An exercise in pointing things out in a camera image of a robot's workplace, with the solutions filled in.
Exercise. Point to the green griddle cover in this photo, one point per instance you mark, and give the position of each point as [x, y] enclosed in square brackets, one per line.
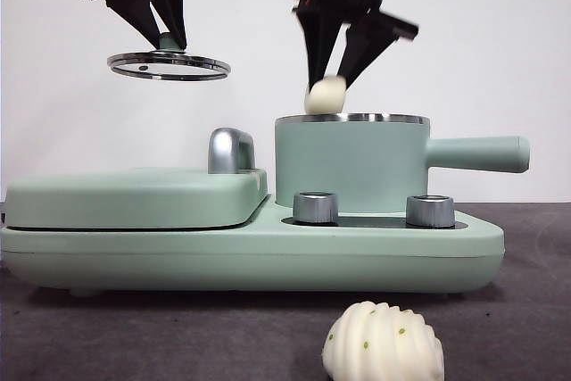
[134, 198]

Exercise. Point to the green breakfast maker base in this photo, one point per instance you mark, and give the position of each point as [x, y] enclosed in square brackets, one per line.
[267, 256]

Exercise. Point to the white ridged bun green specks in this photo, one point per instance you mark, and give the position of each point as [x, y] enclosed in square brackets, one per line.
[379, 345]

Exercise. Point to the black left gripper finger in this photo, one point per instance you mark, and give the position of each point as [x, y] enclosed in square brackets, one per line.
[174, 10]
[136, 8]

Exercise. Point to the glass lid with green knob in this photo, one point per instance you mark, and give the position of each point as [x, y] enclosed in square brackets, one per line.
[167, 44]

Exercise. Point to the white rectangular steamed bun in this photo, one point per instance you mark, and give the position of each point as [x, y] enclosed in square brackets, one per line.
[325, 97]

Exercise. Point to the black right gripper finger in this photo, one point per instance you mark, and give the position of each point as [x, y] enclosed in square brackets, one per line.
[363, 42]
[319, 42]

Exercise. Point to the silver control knob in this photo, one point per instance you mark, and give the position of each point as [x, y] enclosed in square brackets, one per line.
[314, 209]
[428, 211]

